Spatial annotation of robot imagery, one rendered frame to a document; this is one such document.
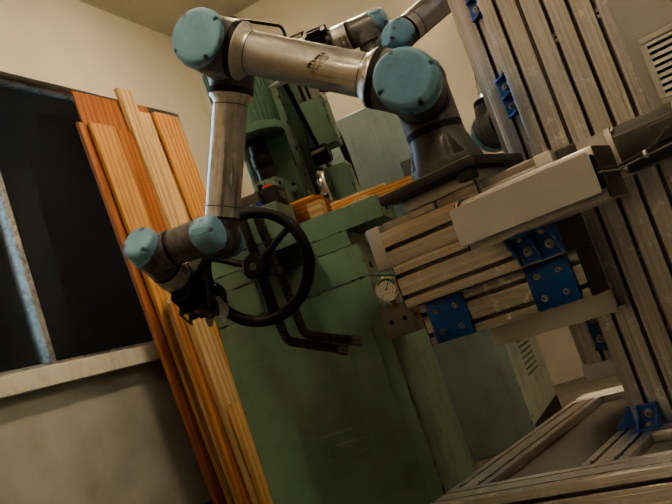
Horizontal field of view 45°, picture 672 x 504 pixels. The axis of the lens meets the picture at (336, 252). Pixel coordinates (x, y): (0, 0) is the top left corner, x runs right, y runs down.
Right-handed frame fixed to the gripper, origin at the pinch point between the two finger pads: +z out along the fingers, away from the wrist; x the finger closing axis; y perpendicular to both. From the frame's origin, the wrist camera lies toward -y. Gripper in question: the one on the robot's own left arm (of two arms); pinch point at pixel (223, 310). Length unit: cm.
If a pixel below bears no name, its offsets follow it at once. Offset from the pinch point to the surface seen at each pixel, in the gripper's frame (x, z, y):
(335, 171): 23, 31, -57
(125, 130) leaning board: -102, 101, -195
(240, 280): -3.0, 16.4, -19.0
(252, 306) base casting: -1.9, 20.3, -12.5
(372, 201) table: 37.2, 12.9, -26.2
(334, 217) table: 26.5, 13.1, -25.6
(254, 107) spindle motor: 12, 2, -63
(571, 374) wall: 64, 268, -77
